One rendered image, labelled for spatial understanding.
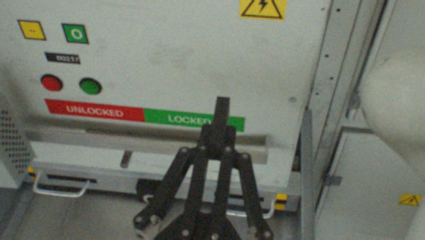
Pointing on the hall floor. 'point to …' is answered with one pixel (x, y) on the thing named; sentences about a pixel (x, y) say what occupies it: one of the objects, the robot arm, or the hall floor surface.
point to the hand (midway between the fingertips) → (219, 127)
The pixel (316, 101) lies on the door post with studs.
